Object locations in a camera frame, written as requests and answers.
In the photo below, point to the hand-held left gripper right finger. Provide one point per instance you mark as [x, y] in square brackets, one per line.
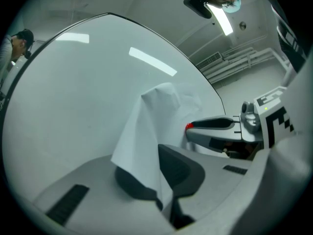
[195, 180]

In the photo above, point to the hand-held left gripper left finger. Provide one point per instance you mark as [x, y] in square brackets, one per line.
[97, 199]

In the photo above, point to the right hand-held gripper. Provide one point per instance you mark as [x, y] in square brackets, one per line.
[271, 121]

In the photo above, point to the white paper sheet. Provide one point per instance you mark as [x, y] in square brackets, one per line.
[144, 131]

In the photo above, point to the black-framed whiteboard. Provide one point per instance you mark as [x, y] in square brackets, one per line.
[73, 94]

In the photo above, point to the white air vent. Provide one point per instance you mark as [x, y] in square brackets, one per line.
[209, 60]

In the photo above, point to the white ceiling pipes bundle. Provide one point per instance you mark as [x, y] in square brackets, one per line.
[244, 62]

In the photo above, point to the round ceiling sensor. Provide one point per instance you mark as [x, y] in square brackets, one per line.
[242, 25]

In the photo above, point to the long ceiling light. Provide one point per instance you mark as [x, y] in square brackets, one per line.
[222, 21]

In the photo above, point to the blue face mask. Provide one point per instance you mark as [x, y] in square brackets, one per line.
[233, 6]

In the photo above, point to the person's black clothing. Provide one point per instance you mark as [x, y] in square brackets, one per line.
[281, 13]

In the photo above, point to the black head camera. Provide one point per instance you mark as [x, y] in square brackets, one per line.
[196, 7]

